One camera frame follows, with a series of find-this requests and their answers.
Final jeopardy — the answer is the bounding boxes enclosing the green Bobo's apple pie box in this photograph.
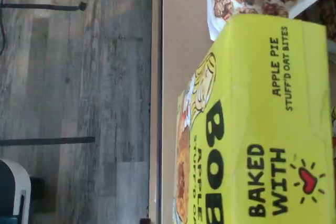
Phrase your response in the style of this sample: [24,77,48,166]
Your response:
[172,14,334,224]

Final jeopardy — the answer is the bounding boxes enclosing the tan wooden shelf board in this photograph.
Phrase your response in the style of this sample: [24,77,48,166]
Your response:
[151,0,336,224]

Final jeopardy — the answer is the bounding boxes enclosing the black metal base bar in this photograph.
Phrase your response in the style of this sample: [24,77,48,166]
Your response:
[0,136,96,147]
[1,1,88,13]

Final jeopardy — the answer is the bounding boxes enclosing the black and white chair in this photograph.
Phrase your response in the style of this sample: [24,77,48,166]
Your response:
[0,157,33,224]

